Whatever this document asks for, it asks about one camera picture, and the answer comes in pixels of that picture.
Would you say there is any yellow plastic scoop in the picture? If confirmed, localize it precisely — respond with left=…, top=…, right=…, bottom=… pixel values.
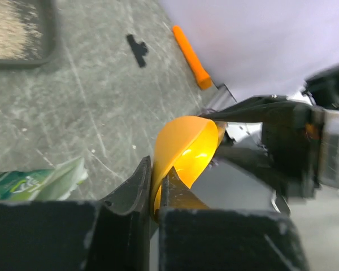
left=150, top=116, right=225, bottom=221

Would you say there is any orange plastic carrot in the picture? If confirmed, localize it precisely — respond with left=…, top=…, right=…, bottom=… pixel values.
left=172, top=25, right=212, bottom=90

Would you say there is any green litter bag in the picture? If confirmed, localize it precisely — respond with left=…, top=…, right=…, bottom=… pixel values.
left=0, top=158, right=88, bottom=201

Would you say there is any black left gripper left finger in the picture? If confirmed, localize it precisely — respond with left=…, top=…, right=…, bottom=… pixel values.
left=0, top=156, right=151, bottom=270

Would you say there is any dark grey litter box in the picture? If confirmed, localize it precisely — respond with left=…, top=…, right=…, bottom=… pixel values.
left=0, top=1, right=59, bottom=69

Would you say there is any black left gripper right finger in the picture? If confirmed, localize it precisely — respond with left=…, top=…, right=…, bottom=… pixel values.
left=158, top=169, right=310, bottom=270

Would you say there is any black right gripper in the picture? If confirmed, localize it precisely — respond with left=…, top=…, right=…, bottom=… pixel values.
left=200, top=64, right=339, bottom=200

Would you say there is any beige cat litter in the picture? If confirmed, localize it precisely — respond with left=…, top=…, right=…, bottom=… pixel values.
left=0, top=1, right=43, bottom=60

